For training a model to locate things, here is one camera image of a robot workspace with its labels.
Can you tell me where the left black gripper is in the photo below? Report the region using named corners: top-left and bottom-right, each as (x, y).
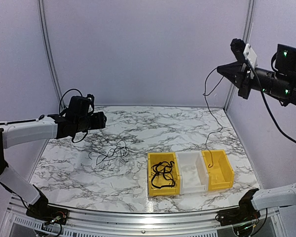
top-left (75, 111), bottom-right (106, 133)

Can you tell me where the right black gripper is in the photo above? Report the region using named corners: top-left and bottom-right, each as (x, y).
top-left (218, 59), bottom-right (295, 100)

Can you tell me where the black thin looped cable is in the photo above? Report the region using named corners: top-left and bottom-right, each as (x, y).
top-left (203, 68), bottom-right (225, 169)

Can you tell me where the thick black cable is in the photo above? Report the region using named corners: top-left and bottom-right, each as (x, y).
top-left (150, 161), bottom-right (176, 191)

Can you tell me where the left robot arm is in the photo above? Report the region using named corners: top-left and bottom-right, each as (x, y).
top-left (0, 94), bottom-right (107, 220)

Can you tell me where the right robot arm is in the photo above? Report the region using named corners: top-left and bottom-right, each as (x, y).
top-left (217, 39), bottom-right (296, 221)

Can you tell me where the left yellow bin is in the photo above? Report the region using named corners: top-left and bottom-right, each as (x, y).
top-left (148, 152), bottom-right (180, 197)

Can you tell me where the yellow bin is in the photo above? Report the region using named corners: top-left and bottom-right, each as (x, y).
top-left (148, 152), bottom-right (180, 197)
top-left (201, 150), bottom-right (234, 191)

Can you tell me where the right yellow bin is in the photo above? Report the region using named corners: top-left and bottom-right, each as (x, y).
top-left (201, 150), bottom-right (234, 191)

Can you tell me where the white translucent bin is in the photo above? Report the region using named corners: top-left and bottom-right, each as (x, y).
top-left (175, 151), bottom-right (209, 195)

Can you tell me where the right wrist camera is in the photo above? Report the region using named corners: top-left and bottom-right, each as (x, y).
top-left (230, 39), bottom-right (258, 69)

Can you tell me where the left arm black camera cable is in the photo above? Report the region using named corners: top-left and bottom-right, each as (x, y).
top-left (58, 88), bottom-right (89, 144)

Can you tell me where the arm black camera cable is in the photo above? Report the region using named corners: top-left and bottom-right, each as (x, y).
top-left (245, 61), bottom-right (296, 149)
top-left (58, 88), bottom-right (89, 144)

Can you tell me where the white thin cable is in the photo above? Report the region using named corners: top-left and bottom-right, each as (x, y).
top-left (103, 145), bottom-right (136, 171)

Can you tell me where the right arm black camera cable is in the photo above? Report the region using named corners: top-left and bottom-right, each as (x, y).
top-left (245, 61), bottom-right (296, 149)

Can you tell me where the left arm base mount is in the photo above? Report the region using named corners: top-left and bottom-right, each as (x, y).
top-left (26, 186), bottom-right (69, 225)

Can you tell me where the aluminium front rail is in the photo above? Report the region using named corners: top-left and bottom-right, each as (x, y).
top-left (0, 198), bottom-right (287, 237)

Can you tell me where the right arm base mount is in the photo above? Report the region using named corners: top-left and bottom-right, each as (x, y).
top-left (215, 188), bottom-right (260, 226)

